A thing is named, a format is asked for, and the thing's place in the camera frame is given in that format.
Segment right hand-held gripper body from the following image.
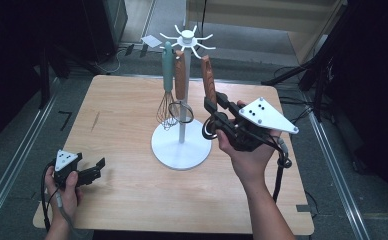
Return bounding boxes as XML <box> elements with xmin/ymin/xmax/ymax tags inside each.
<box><xmin>211</xmin><ymin>96</ymin><xmax>300</xmax><ymax>153</ymax></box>

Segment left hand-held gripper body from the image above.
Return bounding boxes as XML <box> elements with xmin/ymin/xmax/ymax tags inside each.
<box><xmin>53</xmin><ymin>149</ymin><xmax>103</xmax><ymax>188</ymax></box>

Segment wooden handled steel measuring cup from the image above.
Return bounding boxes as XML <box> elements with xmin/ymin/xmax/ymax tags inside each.
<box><xmin>200</xmin><ymin>54</ymin><xmax>221</xmax><ymax>141</ymax></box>

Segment wooden handled mesh strainer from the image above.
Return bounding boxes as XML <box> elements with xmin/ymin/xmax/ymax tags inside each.
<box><xmin>167</xmin><ymin>49</ymin><xmax>195</xmax><ymax>125</ymax></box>

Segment white utensil rack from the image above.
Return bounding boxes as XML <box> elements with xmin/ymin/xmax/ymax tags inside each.
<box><xmin>151</xmin><ymin>24</ymin><xmax>217</xmax><ymax>171</ymax></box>

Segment teal handled wire whisk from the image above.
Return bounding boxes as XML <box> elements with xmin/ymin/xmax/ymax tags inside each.
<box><xmin>155</xmin><ymin>40</ymin><xmax>181</xmax><ymax>131</ymax></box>

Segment person's left hand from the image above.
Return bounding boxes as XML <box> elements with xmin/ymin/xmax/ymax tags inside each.
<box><xmin>44</xmin><ymin>165</ymin><xmax>84</xmax><ymax>222</ymax></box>

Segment person's right hand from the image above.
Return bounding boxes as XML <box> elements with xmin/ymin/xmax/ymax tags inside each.
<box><xmin>215</xmin><ymin>99</ymin><xmax>284</xmax><ymax>188</ymax></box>

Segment black tripod stand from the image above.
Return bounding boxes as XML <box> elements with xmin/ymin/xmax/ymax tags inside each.
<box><xmin>261</xmin><ymin>0</ymin><xmax>350</xmax><ymax>123</ymax></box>

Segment white paper sheet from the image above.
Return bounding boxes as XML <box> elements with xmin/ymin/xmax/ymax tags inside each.
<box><xmin>140</xmin><ymin>34</ymin><xmax>163</xmax><ymax>49</ymax></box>

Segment grey tape patch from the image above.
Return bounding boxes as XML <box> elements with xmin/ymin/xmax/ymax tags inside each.
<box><xmin>295</xmin><ymin>203</ymin><xmax>312</xmax><ymax>214</ymax></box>

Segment black cabinet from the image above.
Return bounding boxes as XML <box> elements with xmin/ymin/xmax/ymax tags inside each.
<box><xmin>81</xmin><ymin>0</ymin><xmax>129</xmax><ymax>65</ymax></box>

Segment black floor cables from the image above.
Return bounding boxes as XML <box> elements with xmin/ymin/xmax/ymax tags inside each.
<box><xmin>275</xmin><ymin>66</ymin><xmax>320</xmax><ymax>139</ymax></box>

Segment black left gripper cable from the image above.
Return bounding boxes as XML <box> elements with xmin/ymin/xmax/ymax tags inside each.
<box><xmin>40</xmin><ymin>164</ymin><xmax>52</xmax><ymax>233</ymax></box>

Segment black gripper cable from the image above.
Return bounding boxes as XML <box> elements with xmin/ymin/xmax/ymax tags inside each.
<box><xmin>271</xmin><ymin>135</ymin><xmax>293</xmax><ymax>205</ymax></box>
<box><xmin>40</xmin><ymin>164</ymin><xmax>52</xmax><ymax>233</ymax></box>

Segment grey cable with plug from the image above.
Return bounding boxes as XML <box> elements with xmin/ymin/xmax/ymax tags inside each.
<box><xmin>54</xmin><ymin>190</ymin><xmax>80</xmax><ymax>240</ymax></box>

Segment metal floor rail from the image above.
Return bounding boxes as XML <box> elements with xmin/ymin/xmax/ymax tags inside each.
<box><xmin>0</xmin><ymin>94</ymin><xmax>59</xmax><ymax>231</ymax></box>
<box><xmin>305</xmin><ymin>108</ymin><xmax>372</xmax><ymax>240</ymax></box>

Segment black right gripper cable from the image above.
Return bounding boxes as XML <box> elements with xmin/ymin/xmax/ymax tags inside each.
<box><xmin>271</xmin><ymin>135</ymin><xmax>293</xmax><ymax>205</ymax></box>

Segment black upright stand post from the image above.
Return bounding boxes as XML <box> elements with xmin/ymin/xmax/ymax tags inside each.
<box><xmin>37</xmin><ymin>46</ymin><xmax>52</xmax><ymax>110</ymax></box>

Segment white floor cable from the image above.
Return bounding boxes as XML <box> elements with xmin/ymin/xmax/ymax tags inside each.
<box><xmin>94</xmin><ymin>49</ymin><xmax>122</xmax><ymax>75</ymax></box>

